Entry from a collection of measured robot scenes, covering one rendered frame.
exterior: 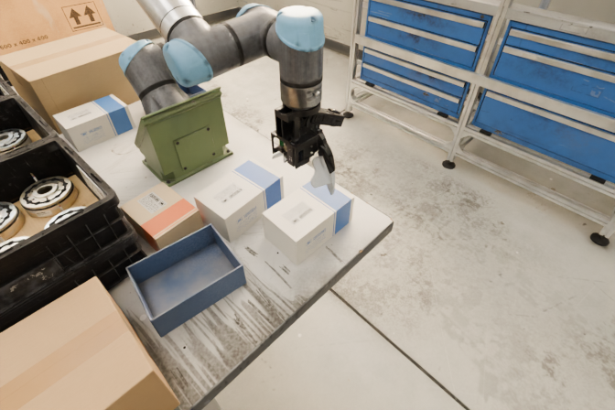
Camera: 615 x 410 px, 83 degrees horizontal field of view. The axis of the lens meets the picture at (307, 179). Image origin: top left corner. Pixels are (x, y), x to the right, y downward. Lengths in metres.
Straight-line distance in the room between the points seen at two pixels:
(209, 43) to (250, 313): 0.53
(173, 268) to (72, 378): 0.32
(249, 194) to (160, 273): 0.27
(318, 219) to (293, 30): 0.43
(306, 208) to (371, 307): 0.85
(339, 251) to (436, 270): 0.96
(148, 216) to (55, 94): 0.67
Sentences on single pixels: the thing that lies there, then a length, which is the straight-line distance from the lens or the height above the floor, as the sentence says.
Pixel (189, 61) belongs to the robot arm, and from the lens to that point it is 0.59.
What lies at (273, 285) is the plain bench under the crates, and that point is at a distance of 0.82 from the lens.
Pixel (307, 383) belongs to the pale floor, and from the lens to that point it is 1.47.
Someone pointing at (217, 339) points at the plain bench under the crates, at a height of 0.70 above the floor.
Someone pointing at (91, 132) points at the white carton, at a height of 0.75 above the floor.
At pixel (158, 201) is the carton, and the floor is 0.77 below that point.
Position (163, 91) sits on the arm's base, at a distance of 1.09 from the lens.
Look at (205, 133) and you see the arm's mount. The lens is 1.07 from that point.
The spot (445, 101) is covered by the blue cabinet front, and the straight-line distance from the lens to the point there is 2.20.
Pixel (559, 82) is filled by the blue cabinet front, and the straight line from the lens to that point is 1.97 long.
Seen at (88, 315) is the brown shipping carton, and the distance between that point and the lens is 0.70.
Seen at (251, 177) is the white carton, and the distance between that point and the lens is 0.93.
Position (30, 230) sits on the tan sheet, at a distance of 0.94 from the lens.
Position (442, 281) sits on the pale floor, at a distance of 1.75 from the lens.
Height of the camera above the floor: 1.40
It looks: 42 degrees down
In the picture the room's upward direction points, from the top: straight up
